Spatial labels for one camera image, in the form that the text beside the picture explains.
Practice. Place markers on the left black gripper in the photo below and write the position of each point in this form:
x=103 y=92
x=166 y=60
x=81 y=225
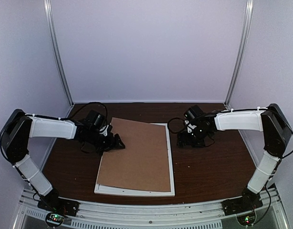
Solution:
x=109 y=146

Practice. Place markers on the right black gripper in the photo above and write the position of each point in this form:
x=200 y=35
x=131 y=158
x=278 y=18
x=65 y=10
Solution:
x=180 y=140

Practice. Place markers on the brown fibreboard backing board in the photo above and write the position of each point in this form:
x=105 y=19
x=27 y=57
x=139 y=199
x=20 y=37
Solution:
x=134 y=155

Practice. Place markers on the white picture frame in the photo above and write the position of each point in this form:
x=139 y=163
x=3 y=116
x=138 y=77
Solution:
x=171 y=171

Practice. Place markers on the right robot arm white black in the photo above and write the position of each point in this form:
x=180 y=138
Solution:
x=269 y=121

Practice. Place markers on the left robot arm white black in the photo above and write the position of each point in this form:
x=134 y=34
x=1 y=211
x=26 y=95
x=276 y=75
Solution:
x=22 y=131

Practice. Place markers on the left controller board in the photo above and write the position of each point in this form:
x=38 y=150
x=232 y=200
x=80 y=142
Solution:
x=54 y=220

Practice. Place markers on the controller board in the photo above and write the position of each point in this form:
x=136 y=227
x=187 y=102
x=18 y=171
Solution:
x=246 y=219
x=54 y=220

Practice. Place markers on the right controller board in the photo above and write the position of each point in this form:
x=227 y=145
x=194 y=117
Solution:
x=246 y=219

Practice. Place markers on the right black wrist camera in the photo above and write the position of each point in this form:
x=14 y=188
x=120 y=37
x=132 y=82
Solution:
x=193 y=112

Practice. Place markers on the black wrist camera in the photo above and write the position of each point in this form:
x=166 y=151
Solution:
x=193 y=112
x=95 y=120

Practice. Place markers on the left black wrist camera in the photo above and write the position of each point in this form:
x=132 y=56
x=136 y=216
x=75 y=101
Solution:
x=95 y=120

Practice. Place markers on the front aluminium rail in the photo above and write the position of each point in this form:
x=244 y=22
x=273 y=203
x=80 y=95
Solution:
x=203 y=215

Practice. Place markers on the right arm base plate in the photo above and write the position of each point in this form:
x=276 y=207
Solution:
x=239 y=205

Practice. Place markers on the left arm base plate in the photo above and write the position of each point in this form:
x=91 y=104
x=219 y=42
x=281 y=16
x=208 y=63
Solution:
x=59 y=205

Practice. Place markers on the right aluminium corner post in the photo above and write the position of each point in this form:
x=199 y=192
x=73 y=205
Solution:
x=246 y=27

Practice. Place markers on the aluminium corner post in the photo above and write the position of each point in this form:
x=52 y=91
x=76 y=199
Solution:
x=246 y=27
x=56 y=51

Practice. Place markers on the left aluminium corner post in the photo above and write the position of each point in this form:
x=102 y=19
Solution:
x=56 y=51

